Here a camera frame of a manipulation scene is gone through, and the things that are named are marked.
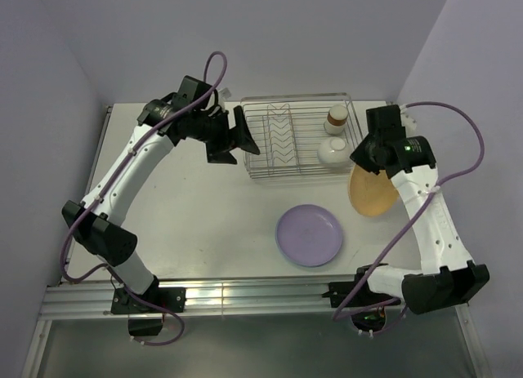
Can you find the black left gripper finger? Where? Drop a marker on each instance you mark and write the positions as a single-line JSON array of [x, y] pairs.
[[243, 137], [219, 154]]

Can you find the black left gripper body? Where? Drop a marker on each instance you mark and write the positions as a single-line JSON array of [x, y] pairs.
[[213, 130]]

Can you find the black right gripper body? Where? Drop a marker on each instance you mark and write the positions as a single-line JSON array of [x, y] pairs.
[[364, 154]]

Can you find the white ceramic bowl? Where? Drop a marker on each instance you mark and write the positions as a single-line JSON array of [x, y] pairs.
[[334, 152]]

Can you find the white cup with wood patches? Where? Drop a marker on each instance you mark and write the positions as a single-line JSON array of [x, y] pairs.
[[335, 122]]

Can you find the purple plastic plate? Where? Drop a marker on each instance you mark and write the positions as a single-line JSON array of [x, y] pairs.
[[315, 221]]

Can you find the blue plastic plate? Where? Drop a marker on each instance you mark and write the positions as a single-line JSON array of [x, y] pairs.
[[301, 249]]

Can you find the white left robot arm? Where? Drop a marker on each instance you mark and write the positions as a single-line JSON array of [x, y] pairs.
[[96, 221]]

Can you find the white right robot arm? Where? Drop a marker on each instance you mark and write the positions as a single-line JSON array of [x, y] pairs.
[[448, 275]]

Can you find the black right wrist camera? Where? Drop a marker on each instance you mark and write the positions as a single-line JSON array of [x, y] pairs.
[[390, 122]]

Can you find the metal wire dish rack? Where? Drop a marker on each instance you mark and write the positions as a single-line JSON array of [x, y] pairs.
[[289, 130]]

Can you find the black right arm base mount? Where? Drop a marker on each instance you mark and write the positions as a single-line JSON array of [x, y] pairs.
[[337, 292]]

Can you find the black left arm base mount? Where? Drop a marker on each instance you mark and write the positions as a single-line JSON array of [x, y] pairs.
[[172, 299]]

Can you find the aluminium table edge rail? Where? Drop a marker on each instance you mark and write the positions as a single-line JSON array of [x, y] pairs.
[[223, 297]]

